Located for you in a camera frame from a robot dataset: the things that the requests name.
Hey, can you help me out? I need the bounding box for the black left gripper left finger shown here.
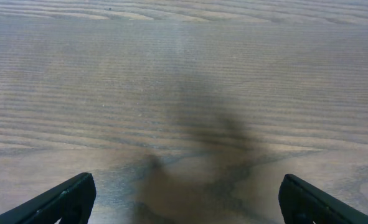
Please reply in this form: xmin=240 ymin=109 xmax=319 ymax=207
xmin=0 ymin=172 xmax=97 ymax=224

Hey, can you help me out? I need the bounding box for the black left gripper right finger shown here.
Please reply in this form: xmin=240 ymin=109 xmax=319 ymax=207
xmin=278 ymin=174 xmax=368 ymax=224

